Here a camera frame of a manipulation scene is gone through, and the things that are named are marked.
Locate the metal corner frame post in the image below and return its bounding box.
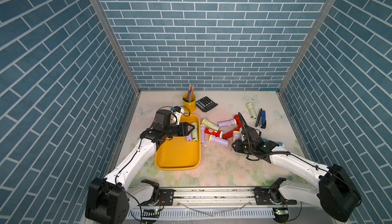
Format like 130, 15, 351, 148
278, 0, 336, 96
89, 0, 140, 96

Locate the lilac flashlight yellow head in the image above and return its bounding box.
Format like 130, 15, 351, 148
209, 135, 229, 147

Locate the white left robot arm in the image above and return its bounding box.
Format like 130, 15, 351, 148
85, 106, 196, 224

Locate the black calculator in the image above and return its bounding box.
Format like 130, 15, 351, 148
196, 96, 217, 113

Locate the red flashlight white head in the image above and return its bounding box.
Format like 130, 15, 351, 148
205, 128, 223, 138

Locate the pale green flashlight far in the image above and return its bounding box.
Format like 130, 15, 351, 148
247, 103, 257, 120

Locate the aluminium front rail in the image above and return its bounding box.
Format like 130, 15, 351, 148
79, 187, 350, 224

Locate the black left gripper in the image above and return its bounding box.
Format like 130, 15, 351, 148
162, 121, 195, 138

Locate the pale green flashlight yellow head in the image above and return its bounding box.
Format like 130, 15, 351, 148
192, 123, 199, 142

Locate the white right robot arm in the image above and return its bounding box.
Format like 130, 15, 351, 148
232, 126, 362, 222

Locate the yellow pencil cup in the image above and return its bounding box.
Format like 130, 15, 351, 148
183, 94, 197, 113

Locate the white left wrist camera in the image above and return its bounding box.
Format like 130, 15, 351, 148
170, 106, 184, 125

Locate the yellow plastic tray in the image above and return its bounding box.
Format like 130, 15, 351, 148
155, 114, 201, 171

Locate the blue black stapler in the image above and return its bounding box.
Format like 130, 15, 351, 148
255, 109, 266, 129

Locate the metal corner frame post right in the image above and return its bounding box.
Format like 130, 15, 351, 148
278, 0, 336, 96

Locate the coloured pencils bunch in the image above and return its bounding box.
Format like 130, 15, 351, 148
186, 84, 195, 103

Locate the metal corner frame post left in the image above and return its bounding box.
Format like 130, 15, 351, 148
89, 0, 140, 96

